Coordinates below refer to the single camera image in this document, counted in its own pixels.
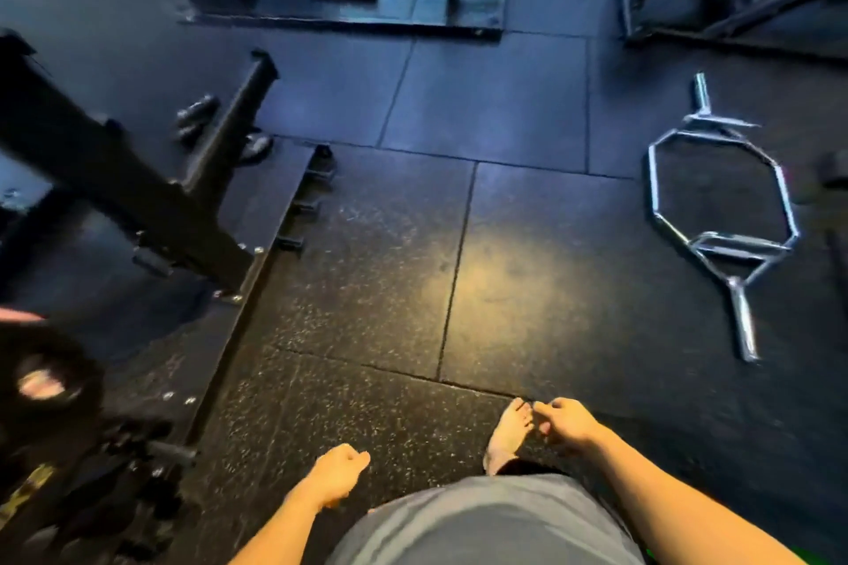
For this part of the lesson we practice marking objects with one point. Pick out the person's right hand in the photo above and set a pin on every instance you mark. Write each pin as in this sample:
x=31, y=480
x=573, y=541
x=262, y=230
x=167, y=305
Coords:
x=568, y=422

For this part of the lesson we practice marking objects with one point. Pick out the person's left hand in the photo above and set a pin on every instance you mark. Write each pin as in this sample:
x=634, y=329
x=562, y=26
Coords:
x=336, y=473

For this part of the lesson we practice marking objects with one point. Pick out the person's left fingers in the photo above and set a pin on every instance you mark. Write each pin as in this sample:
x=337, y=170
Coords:
x=356, y=460

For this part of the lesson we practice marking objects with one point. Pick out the person's right fingers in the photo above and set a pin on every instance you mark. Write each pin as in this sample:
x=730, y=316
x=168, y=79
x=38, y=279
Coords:
x=544, y=415

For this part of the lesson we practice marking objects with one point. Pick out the person's right forearm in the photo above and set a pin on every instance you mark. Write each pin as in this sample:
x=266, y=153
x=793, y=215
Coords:
x=669, y=505

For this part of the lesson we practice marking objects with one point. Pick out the person's left forearm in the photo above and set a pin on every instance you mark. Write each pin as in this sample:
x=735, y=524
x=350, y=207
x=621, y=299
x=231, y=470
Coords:
x=281, y=535

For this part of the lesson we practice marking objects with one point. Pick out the person's bare foot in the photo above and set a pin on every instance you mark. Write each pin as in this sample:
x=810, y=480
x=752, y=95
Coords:
x=509, y=435

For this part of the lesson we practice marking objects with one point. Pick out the person's grey shirt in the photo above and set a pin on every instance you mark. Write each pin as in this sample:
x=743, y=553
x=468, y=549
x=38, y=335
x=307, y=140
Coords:
x=487, y=521

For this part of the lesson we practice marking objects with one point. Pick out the black lifting platform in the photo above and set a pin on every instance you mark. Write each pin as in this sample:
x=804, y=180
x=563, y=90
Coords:
x=165, y=319

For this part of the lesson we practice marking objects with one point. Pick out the black rack base with pegs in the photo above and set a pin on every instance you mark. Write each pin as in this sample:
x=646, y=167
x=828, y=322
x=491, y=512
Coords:
x=112, y=492

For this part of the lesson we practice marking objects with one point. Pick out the chrome hex trap bar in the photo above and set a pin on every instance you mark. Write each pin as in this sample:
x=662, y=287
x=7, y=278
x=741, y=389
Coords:
x=725, y=200

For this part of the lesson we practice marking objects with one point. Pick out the small black weight plate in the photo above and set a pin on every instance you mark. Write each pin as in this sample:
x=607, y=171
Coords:
x=255, y=147

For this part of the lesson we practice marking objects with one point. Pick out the black dumbbell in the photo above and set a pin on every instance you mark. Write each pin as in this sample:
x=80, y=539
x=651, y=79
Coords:
x=195, y=114

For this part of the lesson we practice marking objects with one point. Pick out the black steel rack frame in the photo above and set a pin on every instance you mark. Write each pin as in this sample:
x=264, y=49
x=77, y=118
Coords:
x=126, y=187

